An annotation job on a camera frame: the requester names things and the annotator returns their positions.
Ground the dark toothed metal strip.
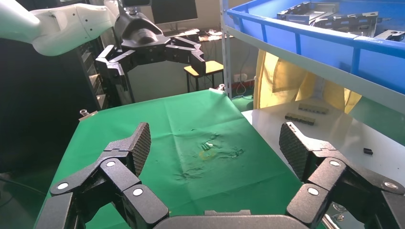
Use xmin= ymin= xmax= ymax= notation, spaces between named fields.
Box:
xmin=298 ymin=103 xmax=330 ymax=115
xmin=285 ymin=113 xmax=316 ymax=126

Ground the green table cloth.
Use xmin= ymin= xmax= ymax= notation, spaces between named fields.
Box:
xmin=33 ymin=89 xmax=327 ymax=229

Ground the black computer monitor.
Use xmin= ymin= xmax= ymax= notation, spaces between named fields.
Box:
xmin=151 ymin=0 xmax=198 ymax=31

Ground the black server rack cabinet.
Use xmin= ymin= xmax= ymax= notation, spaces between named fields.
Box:
xmin=0 ymin=38 xmax=135 ymax=173

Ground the silver binder clip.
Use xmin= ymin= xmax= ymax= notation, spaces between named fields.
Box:
xmin=209 ymin=83 xmax=226 ymax=95
xmin=321 ymin=202 xmax=347 ymax=229
xmin=78 ymin=109 xmax=99 ymax=122

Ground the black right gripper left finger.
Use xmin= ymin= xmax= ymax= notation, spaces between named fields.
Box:
xmin=34 ymin=122 xmax=170 ymax=229

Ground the blue plastic bin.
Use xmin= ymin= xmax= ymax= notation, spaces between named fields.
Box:
xmin=226 ymin=0 xmax=405 ymax=95

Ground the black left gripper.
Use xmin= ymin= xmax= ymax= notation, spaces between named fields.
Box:
xmin=95 ymin=9 xmax=207 ymax=92

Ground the yellow fabric bag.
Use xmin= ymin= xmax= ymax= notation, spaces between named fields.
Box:
xmin=253 ymin=49 xmax=363 ymax=115

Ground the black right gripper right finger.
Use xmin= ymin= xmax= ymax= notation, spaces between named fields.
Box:
xmin=279 ymin=121 xmax=405 ymax=229

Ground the yellow wooden stool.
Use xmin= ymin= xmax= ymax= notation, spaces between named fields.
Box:
xmin=183 ymin=61 xmax=224 ymax=93

